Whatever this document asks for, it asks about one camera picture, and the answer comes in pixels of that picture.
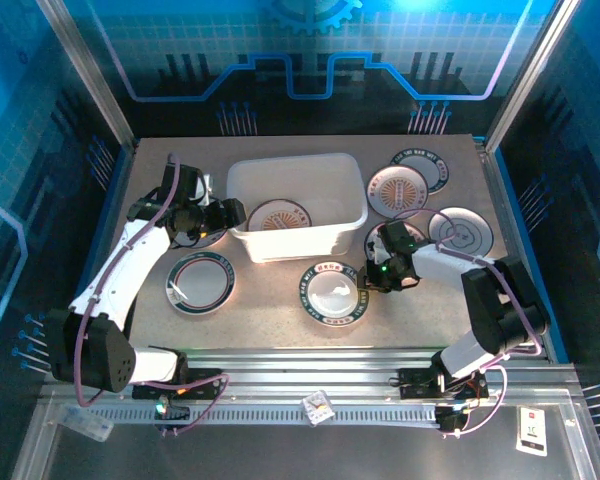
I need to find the white plate green red rim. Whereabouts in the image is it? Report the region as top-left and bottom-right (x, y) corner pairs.
(165, 250), (236, 315)

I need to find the white plate green lettered rim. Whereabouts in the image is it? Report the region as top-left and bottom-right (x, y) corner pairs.
(389, 148), (450, 195)
(298, 260), (371, 327)

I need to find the orange sunburst plate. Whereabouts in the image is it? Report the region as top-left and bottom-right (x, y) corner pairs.
(363, 219), (429, 261)
(246, 198), (312, 233)
(366, 164), (430, 219)

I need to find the white plastic bin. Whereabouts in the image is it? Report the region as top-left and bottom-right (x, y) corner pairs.
(225, 152), (370, 265)

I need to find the small white tag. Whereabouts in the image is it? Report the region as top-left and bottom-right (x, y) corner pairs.
(299, 389), (336, 426)

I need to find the black connector box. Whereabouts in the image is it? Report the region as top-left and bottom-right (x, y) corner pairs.
(152, 394), (191, 436)
(434, 404), (469, 436)

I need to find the white card red logo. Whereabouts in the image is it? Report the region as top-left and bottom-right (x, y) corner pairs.
(514, 405), (550, 457)

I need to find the clear plastic bag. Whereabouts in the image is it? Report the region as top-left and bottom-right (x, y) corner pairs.
(62, 405), (115, 442)

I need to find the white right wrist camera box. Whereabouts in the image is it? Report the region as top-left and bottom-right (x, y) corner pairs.
(367, 238), (391, 266)

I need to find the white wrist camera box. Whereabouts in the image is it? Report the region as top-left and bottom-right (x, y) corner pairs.
(367, 238), (391, 266)
(195, 172), (217, 205)

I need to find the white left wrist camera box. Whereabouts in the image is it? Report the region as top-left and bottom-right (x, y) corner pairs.
(195, 172), (217, 205)

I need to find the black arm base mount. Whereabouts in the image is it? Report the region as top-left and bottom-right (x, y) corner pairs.
(397, 367), (491, 401)
(132, 367), (231, 401)

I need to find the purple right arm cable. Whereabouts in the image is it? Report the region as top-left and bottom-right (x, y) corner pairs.
(393, 207), (542, 440)

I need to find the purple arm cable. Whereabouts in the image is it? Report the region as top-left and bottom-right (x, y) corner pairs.
(393, 207), (542, 440)
(74, 152), (231, 436)

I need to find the aluminium mounting rail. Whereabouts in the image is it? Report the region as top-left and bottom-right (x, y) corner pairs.
(119, 344), (581, 401)

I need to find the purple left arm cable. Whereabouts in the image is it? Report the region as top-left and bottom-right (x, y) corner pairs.
(74, 152), (231, 436)

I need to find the aluminium frame post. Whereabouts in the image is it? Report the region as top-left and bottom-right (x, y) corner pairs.
(484, 0), (581, 154)
(34, 0), (139, 149)

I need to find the grey slotted cable duct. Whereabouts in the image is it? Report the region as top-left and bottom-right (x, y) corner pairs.
(62, 402), (441, 429)

